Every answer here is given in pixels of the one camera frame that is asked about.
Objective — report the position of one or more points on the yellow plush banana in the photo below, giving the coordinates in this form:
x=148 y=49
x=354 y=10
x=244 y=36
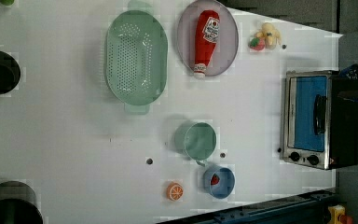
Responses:
x=270 y=34

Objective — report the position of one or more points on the orange slice toy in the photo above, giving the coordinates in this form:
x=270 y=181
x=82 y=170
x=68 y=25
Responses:
x=174 y=191

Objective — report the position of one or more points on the black cylinder base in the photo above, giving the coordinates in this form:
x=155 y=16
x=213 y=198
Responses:
x=18 y=204

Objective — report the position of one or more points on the blue metal frame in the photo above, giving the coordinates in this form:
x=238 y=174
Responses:
x=307 y=208

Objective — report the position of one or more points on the green plastic colander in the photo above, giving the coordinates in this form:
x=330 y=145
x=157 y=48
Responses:
x=136 y=49

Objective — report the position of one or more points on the green metal cup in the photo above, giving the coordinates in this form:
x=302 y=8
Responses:
x=197 y=140

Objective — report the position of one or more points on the red plush ketchup bottle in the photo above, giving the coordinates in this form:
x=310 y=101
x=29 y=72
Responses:
x=207 y=33

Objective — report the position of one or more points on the small red strawberry toy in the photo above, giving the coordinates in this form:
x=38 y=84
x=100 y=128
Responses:
x=215 y=180

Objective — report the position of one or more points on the green cap peg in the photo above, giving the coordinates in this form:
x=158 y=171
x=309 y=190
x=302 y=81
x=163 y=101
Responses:
x=7 y=2

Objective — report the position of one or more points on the blue bowl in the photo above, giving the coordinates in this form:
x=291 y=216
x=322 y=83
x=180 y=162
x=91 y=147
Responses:
x=226 y=184

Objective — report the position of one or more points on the red plush strawberry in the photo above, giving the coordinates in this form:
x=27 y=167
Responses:
x=257 y=44

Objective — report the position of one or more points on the grey oval plate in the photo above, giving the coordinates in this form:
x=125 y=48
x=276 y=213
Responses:
x=226 y=48

